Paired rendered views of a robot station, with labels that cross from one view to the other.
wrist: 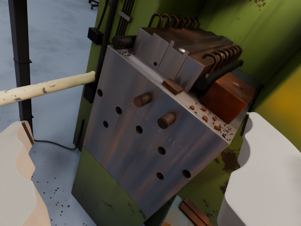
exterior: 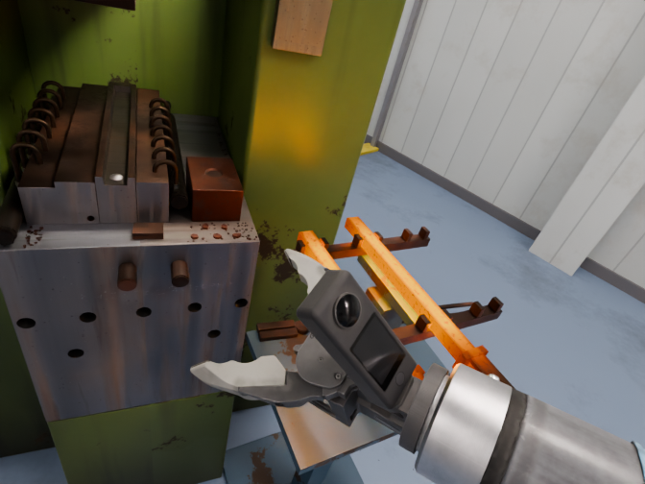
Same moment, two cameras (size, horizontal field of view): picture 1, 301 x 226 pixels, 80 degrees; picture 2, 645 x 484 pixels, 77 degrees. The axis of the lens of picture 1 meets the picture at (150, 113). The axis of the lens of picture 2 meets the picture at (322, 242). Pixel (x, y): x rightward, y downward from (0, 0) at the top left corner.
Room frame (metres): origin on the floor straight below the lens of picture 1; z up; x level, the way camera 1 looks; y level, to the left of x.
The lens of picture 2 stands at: (-0.14, 0.18, 1.34)
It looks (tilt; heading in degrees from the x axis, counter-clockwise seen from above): 35 degrees down; 311
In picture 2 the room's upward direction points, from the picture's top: 15 degrees clockwise
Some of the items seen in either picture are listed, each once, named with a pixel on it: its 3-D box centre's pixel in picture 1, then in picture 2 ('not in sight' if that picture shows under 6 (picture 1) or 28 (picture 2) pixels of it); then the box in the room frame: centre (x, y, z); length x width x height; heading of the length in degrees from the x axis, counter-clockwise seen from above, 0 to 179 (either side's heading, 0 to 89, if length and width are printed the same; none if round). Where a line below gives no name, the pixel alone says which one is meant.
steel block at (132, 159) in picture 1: (174, 113); (143, 245); (0.63, -0.09, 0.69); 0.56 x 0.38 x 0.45; 160
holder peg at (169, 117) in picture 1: (166, 120); (179, 273); (0.33, -0.04, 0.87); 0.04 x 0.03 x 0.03; 160
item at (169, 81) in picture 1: (172, 86); (148, 230); (0.39, -0.02, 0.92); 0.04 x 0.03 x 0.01; 67
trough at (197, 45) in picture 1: (209, 43); (119, 124); (0.63, -0.06, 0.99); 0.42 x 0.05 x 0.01; 160
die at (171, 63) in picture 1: (197, 49); (107, 140); (0.64, -0.04, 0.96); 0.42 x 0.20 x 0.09; 160
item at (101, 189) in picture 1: (138, 168); (150, 363); (0.63, -0.09, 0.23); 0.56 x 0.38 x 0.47; 160
